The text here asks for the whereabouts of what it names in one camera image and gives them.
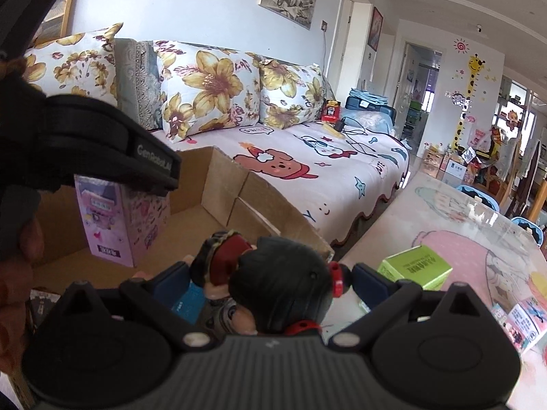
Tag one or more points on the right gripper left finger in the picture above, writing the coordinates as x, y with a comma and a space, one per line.
148, 304

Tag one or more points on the sofa with cartoon cover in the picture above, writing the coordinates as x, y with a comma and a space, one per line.
332, 181

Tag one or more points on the open cardboard box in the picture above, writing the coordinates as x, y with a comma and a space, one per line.
215, 193

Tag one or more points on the floral cushion middle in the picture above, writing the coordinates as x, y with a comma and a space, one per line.
205, 88

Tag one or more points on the floral cushion far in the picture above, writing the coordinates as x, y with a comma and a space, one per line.
290, 94

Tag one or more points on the green medicine box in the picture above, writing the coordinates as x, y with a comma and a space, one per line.
419, 264

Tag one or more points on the blue book-shaped box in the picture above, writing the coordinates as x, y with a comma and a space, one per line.
190, 304

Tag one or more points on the giraffe height chart sticker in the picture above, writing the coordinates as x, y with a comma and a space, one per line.
475, 65

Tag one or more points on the white pink barcode box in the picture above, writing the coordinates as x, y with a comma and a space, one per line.
530, 316

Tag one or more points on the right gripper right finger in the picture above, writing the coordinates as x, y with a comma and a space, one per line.
387, 300

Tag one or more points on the pink anime girl box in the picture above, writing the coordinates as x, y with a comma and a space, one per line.
518, 338

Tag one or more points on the floral cushion near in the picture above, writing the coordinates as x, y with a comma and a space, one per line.
81, 64

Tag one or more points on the red snack box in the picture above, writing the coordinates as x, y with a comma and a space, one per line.
330, 111

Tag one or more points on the pink patterned toy box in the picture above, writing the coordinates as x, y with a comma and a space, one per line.
120, 224

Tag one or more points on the floral cushion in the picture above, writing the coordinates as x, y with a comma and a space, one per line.
290, 94
81, 64
205, 88

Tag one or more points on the black-haired doll figure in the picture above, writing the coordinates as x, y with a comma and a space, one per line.
276, 287

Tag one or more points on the red framed picture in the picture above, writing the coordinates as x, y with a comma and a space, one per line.
375, 29

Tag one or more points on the grey green cushion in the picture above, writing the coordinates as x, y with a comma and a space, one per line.
138, 84

